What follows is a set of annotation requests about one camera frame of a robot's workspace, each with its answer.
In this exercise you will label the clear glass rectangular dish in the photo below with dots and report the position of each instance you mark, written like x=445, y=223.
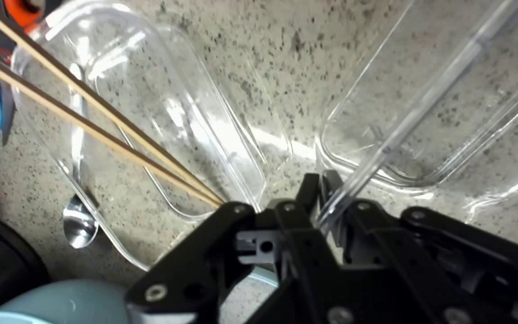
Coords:
x=152, y=76

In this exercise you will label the orange and black peeler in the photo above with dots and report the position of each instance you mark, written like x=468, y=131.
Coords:
x=28, y=13

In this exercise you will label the stacked black and blue bowls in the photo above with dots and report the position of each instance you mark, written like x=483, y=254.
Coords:
x=75, y=301

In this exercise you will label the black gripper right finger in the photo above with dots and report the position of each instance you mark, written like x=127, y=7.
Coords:
x=450, y=272

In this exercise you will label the wooden chopstick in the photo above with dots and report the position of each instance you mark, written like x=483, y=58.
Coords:
x=118, y=146
x=105, y=108

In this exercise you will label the clear glass square bowl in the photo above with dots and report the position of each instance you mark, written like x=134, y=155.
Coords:
x=434, y=112

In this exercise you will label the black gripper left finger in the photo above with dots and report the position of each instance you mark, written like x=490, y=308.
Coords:
x=191, y=281

